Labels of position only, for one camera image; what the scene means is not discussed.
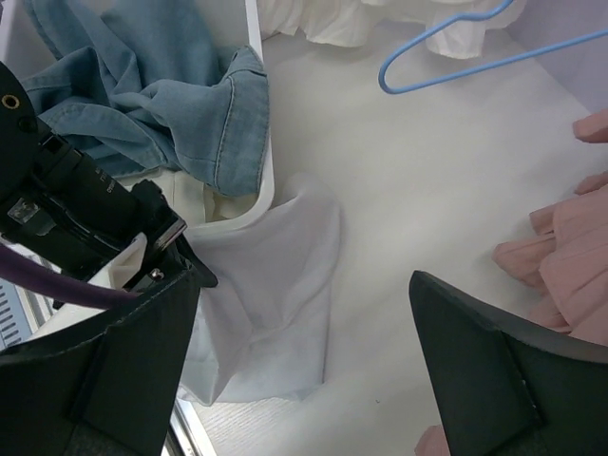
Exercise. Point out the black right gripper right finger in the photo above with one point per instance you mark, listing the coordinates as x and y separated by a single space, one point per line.
504 385

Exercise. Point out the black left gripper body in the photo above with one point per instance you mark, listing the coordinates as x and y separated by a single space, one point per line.
167 248

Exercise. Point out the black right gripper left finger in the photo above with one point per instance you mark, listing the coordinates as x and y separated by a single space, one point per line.
104 386

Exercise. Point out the white shirt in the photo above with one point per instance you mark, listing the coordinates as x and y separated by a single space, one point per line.
263 331

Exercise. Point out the blue denim skirt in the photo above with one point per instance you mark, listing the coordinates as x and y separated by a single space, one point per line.
142 86

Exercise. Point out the white pleated skirt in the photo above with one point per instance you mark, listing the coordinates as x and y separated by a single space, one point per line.
198 203

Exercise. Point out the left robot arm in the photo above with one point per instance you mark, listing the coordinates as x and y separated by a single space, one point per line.
62 220

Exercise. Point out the pink ruffled dress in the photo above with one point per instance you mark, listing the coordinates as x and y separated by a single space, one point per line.
566 263

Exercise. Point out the white ruffled dress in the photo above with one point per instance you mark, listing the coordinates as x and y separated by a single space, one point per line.
339 23

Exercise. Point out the white slotted cable duct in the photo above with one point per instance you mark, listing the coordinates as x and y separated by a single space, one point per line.
12 313

